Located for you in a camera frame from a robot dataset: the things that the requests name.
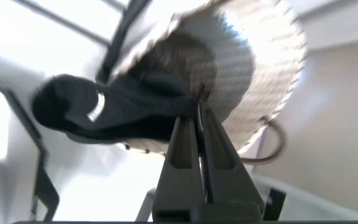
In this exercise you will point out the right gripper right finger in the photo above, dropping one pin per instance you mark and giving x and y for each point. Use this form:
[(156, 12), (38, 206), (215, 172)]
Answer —
[(228, 186)]

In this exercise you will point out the white laundry basket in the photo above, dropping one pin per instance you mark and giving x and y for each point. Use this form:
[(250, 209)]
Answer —
[(253, 62)]

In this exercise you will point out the black clothes rack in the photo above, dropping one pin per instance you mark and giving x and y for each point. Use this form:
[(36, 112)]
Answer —
[(117, 40)]

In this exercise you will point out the black garment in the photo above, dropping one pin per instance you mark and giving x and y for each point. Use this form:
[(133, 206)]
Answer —
[(129, 105)]

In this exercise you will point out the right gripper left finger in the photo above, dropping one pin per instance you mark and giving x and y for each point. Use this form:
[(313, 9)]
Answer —
[(179, 186)]

